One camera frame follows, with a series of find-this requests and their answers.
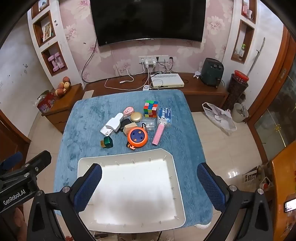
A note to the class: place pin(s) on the black flat television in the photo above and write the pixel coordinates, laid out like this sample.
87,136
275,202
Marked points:
148,18

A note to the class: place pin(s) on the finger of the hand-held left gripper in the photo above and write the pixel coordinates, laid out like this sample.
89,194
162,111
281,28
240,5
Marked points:
40,158
12,160

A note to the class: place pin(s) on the orange round tape measure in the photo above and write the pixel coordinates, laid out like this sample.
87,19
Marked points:
137,136

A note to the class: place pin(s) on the beige rectangular box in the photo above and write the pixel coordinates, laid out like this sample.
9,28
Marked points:
129,128

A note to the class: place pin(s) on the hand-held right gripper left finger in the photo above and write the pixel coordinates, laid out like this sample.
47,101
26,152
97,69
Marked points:
89,186

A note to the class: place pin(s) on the red lidded jar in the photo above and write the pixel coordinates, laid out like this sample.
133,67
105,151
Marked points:
240,76

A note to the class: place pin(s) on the wooden glass door cabinet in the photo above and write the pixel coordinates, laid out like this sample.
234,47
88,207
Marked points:
275,92

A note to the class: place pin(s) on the grey waste bin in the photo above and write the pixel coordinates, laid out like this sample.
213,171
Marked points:
239,113

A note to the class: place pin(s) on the pink correction tape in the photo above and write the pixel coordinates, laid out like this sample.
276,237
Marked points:
128,110

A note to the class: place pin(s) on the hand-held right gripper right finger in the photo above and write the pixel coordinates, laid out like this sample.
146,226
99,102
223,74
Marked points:
210,187

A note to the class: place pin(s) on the low wooden side cabinet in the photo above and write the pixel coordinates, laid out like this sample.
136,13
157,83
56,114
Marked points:
64,104

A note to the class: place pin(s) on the clear plastic box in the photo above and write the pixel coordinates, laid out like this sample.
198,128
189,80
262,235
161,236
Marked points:
149,122

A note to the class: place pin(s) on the blue textured tablecloth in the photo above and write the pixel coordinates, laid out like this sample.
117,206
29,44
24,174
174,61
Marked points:
180,139

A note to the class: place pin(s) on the dark green air fryer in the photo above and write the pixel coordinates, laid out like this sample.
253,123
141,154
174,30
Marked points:
211,70

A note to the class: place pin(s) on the small black box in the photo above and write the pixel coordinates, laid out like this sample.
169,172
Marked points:
124,122

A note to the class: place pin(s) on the pink long strip box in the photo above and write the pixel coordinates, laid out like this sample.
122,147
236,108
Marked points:
158,135

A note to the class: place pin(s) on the orange wooden table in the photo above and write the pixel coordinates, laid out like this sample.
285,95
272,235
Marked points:
282,180

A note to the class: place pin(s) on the pink dumbbell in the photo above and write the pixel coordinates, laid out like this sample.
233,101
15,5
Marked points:
60,60
52,63

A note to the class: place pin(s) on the sheathed sword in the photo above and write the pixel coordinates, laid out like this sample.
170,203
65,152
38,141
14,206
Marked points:
255,58

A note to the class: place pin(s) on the cardboard box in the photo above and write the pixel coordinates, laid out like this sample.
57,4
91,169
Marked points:
251,176

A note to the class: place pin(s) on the white charger plug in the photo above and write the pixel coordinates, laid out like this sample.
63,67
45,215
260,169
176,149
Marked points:
150,63

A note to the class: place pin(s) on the white phone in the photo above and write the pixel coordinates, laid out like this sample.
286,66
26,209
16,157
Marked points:
106,131

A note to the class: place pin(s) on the blue medicine box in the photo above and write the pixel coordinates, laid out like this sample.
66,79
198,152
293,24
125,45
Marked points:
167,113

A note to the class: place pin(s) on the white set-top box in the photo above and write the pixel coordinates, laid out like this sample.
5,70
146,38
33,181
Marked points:
167,81

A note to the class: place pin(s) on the white plastic bag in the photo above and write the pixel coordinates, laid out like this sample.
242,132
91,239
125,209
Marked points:
219,120

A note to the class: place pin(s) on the dark speckled stand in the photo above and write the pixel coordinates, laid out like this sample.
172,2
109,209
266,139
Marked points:
235,95

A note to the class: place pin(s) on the green small bottle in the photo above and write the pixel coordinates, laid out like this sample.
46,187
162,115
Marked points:
107,142

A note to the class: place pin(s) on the colourful puzzle cube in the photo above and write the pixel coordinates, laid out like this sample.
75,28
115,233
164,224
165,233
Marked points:
150,109

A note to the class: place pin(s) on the picture book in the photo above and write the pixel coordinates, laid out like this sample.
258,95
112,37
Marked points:
47,31

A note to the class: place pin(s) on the white wall outlet strip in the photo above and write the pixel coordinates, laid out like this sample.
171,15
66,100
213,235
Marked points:
142,59

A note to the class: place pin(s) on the pile of peaches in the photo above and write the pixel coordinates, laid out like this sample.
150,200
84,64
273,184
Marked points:
62,87

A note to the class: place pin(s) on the gold round compact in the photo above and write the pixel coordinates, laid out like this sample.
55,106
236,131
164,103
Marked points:
136,117

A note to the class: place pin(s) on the small white figurine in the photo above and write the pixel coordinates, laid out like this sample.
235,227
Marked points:
197,74

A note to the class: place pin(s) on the white plastic tray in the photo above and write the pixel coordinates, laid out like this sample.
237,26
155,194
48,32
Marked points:
136,190

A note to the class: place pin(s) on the red printed box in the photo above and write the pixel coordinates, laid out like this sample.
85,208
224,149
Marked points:
46,102

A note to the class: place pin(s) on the black phone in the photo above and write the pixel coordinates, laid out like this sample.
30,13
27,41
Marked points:
290,206

